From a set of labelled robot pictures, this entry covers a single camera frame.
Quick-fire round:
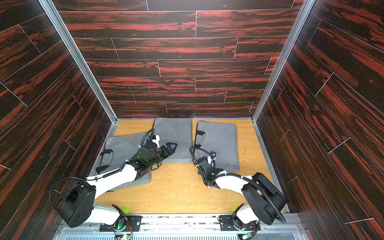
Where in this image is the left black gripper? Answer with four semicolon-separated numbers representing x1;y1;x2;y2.
147;142;177;169

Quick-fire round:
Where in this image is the grey laptop bag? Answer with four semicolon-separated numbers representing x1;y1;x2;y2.
153;118;193;164
195;121;240;172
90;133;151;197

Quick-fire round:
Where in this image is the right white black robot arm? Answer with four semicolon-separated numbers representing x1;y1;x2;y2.
194;157;287;230

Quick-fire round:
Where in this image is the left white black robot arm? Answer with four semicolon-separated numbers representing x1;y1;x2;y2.
51;142;178;232

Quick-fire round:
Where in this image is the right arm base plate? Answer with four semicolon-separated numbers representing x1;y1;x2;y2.
218;215;261;232

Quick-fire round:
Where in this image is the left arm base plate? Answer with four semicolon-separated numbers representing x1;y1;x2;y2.
99;215;142;233

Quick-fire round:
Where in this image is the aluminium front rail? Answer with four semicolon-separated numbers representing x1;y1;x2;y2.
54;214;311;240

